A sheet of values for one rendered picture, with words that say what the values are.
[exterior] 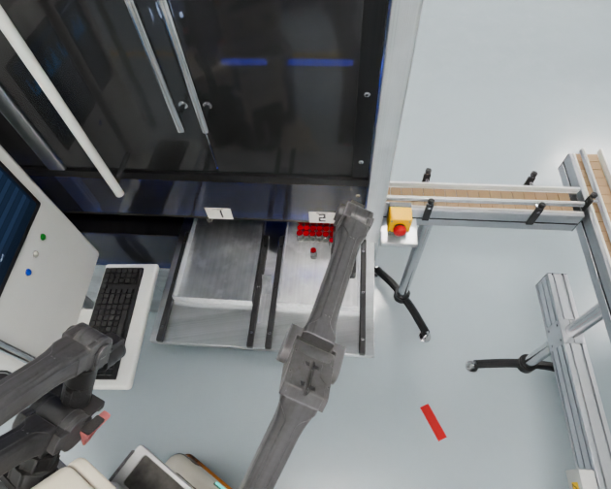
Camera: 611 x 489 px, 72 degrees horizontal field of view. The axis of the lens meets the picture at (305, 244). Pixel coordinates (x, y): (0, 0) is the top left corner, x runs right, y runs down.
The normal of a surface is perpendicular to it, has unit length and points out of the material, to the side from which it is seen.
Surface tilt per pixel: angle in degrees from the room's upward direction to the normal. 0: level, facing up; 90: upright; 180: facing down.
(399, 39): 90
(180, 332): 0
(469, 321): 0
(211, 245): 0
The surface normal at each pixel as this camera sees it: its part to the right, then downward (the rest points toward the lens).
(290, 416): -0.01, 0.12
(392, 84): -0.08, 0.85
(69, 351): 0.37, -0.85
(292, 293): -0.05, -0.52
